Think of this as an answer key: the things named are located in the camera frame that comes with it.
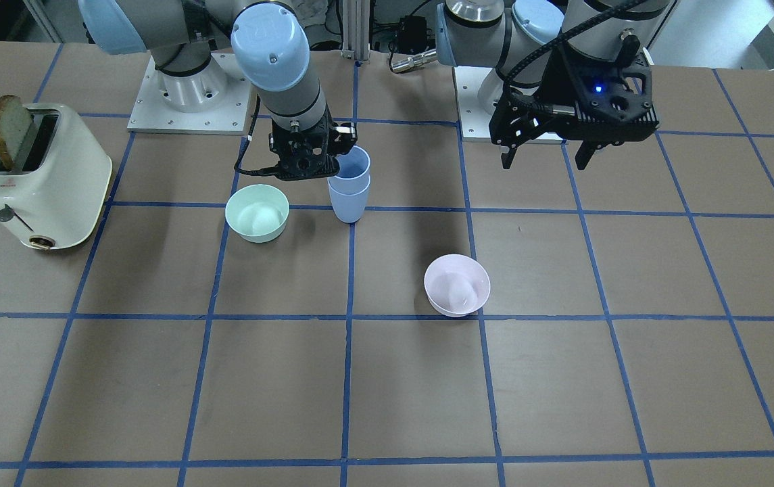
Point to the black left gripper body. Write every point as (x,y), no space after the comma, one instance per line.
(546,90)

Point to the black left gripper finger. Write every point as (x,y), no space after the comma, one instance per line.
(586,151)
(509,149)

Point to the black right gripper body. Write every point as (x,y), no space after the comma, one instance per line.
(342,136)

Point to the blue cup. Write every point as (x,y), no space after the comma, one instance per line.
(354,172)
(348,205)

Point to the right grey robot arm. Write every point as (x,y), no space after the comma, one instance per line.
(210,59)

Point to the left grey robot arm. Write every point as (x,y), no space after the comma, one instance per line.
(516,37)

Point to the mint green bowl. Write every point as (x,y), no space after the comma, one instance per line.
(258,213)

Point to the pink bowl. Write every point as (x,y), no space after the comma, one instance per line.
(456,285)

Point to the cream toaster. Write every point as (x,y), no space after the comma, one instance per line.
(54,199)

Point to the bread slice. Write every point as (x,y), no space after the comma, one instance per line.
(15,127)

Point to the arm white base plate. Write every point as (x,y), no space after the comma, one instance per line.
(477,91)
(215,101)

